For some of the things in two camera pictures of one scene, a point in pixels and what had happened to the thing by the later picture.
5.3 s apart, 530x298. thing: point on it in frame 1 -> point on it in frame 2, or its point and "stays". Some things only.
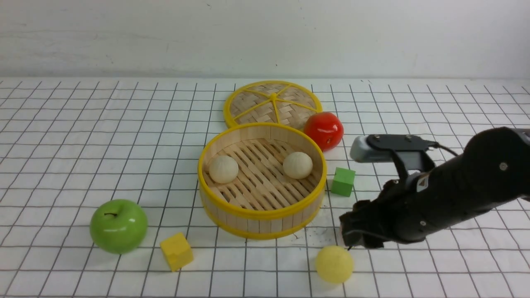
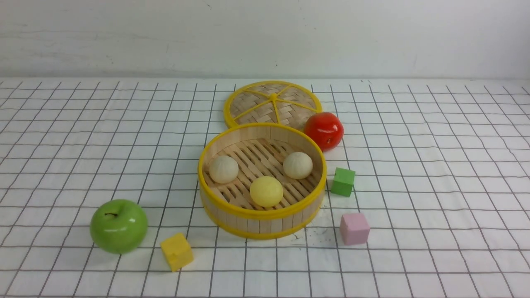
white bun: [223, 169] stays
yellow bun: [334, 264] -> [266, 191]
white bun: [297, 165] stays
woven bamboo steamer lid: [271, 101] stays
